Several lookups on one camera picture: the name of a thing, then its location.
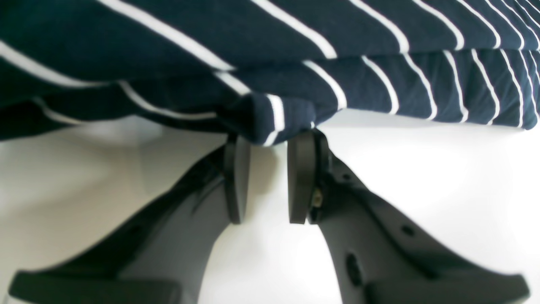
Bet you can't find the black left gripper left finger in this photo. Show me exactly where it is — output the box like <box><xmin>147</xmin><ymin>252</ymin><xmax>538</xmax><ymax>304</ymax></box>
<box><xmin>8</xmin><ymin>135</ymin><xmax>250</xmax><ymax>304</ymax></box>

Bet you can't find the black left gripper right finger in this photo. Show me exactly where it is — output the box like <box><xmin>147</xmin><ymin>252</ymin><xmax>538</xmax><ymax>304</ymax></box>
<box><xmin>287</xmin><ymin>129</ymin><xmax>530</xmax><ymax>304</ymax></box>

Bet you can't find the navy white striped t-shirt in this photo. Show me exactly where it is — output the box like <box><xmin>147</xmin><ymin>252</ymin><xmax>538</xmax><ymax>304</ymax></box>
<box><xmin>0</xmin><ymin>0</ymin><xmax>539</xmax><ymax>146</ymax></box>

